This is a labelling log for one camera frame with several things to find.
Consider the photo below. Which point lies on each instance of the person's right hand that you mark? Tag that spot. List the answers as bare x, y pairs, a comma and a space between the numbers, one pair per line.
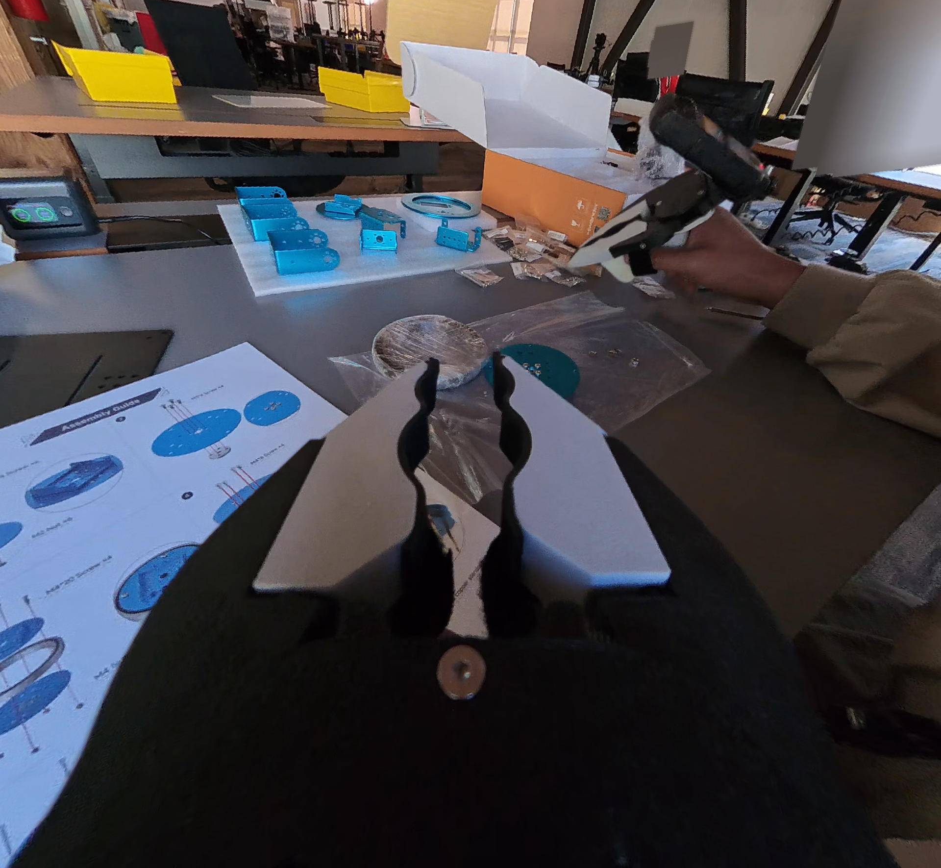
735, 272

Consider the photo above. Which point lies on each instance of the yellow plastic bin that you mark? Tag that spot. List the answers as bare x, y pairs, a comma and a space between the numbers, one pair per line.
117, 78
388, 94
342, 89

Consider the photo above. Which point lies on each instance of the wooden-top table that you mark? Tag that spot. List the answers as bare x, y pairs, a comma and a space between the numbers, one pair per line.
897, 184

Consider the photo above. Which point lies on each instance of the black mesh office chair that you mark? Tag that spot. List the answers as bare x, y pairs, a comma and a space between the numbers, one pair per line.
735, 103

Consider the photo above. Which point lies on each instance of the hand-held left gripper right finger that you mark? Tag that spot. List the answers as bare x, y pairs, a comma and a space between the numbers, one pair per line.
588, 515

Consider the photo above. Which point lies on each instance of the black upright board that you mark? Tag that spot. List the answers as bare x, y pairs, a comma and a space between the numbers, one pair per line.
198, 37

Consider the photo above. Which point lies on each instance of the person's right forearm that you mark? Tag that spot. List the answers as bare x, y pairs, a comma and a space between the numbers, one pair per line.
867, 346

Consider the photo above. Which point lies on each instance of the printed assembly guide sheet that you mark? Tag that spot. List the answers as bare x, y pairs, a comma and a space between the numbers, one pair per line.
110, 515

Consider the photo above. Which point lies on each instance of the black metal plate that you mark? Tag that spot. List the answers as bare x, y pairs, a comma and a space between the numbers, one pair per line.
88, 368

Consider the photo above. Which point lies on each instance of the orange and white cardboard box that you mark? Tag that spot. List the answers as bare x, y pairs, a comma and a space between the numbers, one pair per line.
529, 199

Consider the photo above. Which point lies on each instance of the large clear plastic bag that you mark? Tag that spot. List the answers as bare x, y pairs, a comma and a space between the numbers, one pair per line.
647, 383

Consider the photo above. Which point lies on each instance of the blue metal U bracket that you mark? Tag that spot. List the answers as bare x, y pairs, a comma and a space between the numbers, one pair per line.
382, 232
459, 236

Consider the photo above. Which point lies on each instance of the blue metal box bracket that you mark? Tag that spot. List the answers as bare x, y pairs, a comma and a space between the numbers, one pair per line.
261, 195
268, 221
301, 254

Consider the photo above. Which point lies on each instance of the bubble-wrapped black part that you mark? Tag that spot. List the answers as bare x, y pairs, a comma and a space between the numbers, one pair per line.
654, 158

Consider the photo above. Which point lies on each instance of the camera tripod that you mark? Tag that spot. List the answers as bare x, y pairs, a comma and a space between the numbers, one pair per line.
599, 56

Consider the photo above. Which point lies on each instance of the dark grey desk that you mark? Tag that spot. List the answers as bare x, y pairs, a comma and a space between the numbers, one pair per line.
220, 316

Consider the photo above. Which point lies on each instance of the plastic-wrapped round bearing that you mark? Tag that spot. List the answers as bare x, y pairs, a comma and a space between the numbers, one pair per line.
412, 346

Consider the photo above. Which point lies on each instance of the white foam sheet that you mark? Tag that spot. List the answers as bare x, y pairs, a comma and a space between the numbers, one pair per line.
242, 265

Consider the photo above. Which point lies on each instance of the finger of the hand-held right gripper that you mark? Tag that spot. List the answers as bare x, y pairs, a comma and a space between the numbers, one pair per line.
614, 236
616, 267

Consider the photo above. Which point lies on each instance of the teal round metal plate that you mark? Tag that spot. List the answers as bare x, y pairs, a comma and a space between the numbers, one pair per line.
551, 375

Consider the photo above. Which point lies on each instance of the grey device with green display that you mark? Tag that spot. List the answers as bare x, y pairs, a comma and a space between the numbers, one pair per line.
37, 214

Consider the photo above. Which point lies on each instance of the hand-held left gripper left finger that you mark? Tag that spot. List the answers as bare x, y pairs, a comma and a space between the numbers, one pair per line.
338, 515

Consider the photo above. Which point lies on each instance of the pile of small screw bags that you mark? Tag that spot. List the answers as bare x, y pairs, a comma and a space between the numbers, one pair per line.
537, 250

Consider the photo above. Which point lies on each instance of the pale wood rounded panel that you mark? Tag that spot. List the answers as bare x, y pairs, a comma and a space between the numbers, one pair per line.
441, 8

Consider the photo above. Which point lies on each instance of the thin metal hex key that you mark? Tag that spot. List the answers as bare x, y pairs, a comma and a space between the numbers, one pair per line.
735, 311

